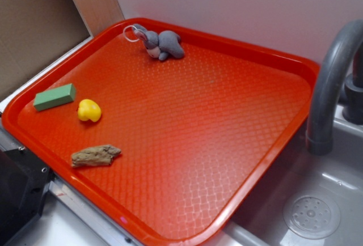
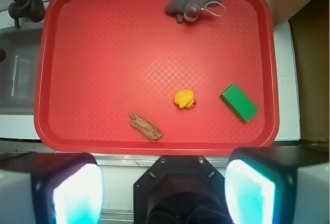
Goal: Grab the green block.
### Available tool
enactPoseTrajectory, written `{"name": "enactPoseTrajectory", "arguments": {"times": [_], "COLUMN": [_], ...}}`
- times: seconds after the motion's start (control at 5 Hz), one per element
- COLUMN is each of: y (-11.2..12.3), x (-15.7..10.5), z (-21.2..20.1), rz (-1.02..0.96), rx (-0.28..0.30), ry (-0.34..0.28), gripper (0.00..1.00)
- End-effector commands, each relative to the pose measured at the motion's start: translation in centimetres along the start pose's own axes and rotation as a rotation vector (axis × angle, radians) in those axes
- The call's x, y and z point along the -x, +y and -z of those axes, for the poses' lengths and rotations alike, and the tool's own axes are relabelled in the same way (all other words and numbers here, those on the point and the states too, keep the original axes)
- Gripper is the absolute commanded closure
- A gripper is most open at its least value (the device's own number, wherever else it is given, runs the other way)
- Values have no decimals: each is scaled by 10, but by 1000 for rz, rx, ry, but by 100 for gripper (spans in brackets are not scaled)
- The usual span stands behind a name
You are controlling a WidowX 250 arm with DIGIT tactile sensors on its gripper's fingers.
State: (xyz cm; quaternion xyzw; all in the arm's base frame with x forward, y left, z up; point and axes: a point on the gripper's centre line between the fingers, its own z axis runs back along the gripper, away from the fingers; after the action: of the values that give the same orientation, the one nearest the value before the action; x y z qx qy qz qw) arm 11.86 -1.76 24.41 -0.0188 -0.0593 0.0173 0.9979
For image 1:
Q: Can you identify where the grey plush bunny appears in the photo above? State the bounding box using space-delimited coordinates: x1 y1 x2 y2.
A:
133 24 185 61

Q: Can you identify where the red plastic tray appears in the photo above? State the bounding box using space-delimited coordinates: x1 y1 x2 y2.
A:
2 18 319 245

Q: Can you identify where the green rectangular block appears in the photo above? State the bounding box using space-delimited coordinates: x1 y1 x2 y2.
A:
33 84 76 111

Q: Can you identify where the dark grey faucet knob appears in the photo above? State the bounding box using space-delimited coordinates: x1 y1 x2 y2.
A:
343 74 362 125

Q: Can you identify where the grey toy sink basin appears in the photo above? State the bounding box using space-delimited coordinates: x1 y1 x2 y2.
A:
224 106 362 245

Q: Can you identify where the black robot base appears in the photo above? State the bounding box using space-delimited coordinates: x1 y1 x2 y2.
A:
1 149 52 245

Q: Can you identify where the clear plastic ring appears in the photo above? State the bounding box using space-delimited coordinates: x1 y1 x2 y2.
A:
123 24 141 43

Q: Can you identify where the yellow rubber duck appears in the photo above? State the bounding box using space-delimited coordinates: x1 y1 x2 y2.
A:
77 99 102 122

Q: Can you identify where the brown driftwood piece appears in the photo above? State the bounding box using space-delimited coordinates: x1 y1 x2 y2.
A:
71 145 121 168

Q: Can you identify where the sink drain strainer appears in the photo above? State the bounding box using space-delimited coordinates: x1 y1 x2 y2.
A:
282 192 341 240

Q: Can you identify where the brown cardboard panel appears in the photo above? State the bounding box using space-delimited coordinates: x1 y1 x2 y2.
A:
1 0 89 100

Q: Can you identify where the grey toy faucet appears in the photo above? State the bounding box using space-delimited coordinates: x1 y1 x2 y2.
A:
306 19 362 155

